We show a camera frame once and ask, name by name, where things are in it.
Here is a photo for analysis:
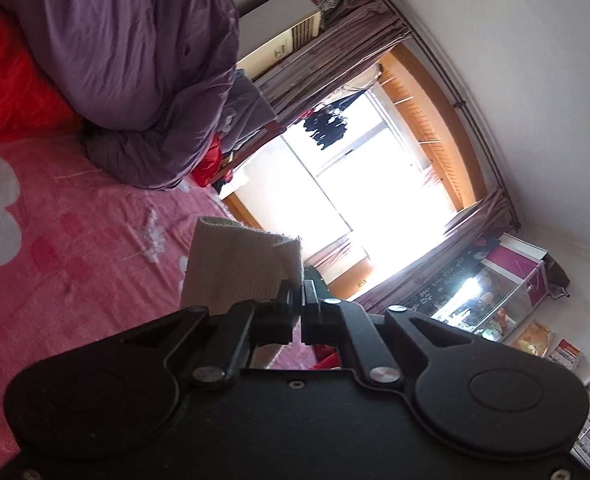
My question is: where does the black curtain rod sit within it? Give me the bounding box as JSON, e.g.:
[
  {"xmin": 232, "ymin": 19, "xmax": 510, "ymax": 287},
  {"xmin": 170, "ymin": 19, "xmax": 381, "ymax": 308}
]
[{"xmin": 357, "ymin": 0, "xmax": 522, "ymax": 227}]

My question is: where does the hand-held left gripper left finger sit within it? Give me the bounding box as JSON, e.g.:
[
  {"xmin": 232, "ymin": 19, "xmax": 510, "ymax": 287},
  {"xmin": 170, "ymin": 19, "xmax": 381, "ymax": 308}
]
[{"xmin": 117, "ymin": 280, "xmax": 303, "ymax": 387}]

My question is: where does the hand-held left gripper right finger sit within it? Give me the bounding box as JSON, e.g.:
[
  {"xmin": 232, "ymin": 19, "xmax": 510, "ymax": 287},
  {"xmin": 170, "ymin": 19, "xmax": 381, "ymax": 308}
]
[{"xmin": 301, "ymin": 280, "xmax": 477, "ymax": 387}]

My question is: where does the yellow wall poster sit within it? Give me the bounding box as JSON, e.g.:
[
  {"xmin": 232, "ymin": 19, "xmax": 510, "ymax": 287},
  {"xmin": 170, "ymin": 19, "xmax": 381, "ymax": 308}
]
[{"xmin": 506, "ymin": 319, "xmax": 557, "ymax": 359}]

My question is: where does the purple quilt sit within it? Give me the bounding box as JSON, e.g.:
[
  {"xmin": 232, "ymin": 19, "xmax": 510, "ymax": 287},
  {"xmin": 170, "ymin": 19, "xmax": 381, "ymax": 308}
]
[{"xmin": 0, "ymin": 0, "xmax": 241, "ymax": 192}]

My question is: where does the dark hanging clothing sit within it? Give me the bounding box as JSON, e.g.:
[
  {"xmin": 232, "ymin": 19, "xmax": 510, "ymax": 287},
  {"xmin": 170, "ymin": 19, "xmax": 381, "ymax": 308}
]
[{"xmin": 301, "ymin": 99, "xmax": 352, "ymax": 154}]

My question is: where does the red cloth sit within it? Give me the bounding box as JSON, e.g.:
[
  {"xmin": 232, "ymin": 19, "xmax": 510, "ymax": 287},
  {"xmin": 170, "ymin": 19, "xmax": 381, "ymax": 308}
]
[{"xmin": 191, "ymin": 132, "xmax": 226, "ymax": 188}]

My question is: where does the dark banner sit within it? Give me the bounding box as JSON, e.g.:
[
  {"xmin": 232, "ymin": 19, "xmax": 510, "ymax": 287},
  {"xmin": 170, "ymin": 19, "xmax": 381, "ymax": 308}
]
[{"xmin": 389, "ymin": 240, "xmax": 497, "ymax": 317}]

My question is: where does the white air conditioner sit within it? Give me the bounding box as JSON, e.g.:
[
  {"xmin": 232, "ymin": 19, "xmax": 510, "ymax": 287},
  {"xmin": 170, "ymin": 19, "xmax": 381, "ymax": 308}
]
[{"xmin": 236, "ymin": 0, "xmax": 324, "ymax": 80}]

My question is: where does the small wall calendar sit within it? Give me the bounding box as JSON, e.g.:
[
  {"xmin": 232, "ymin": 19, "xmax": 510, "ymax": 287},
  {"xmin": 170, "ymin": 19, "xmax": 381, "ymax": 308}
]
[{"xmin": 546, "ymin": 339, "xmax": 584, "ymax": 372}]

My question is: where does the red blanket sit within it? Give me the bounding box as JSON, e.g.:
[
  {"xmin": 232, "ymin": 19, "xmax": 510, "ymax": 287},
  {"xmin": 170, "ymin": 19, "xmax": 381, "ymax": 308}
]
[{"xmin": 0, "ymin": 0, "xmax": 83, "ymax": 137}]

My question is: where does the pink floral bed sheet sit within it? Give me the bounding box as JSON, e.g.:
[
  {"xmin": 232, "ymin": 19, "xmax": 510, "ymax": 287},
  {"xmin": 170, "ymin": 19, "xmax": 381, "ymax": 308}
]
[{"xmin": 0, "ymin": 132, "xmax": 343, "ymax": 476}]

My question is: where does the striped curtain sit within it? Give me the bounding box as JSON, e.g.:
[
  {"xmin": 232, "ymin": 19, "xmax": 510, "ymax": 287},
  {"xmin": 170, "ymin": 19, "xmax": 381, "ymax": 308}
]
[
  {"xmin": 357, "ymin": 187, "xmax": 513, "ymax": 313},
  {"xmin": 252, "ymin": 0, "xmax": 413, "ymax": 128}
]

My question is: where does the grey purple folded garment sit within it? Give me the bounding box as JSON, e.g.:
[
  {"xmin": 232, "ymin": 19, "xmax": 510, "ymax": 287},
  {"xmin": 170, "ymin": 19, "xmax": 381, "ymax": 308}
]
[{"xmin": 221, "ymin": 71, "xmax": 280, "ymax": 153}]

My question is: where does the glass display cabinet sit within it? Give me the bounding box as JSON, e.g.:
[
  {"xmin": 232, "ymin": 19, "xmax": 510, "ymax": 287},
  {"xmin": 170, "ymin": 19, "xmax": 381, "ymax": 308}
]
[{"xmin": 400, "ymin": 232, "xmax": 550, "ymax": 347}]

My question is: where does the cream knit sweater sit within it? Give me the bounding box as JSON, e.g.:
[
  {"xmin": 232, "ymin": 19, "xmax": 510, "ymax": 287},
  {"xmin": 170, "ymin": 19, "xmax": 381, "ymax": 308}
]
[{"xmin": 179, "ymin": 215, "xmax": 304, "ymax": 317}]

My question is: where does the window with wooden frame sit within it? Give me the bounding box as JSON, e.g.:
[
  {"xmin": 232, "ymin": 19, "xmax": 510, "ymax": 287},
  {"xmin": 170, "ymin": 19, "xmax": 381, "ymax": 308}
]
[{"xmin": 220, "ymin": 42, "xmax": 488, "ymax": 301}]

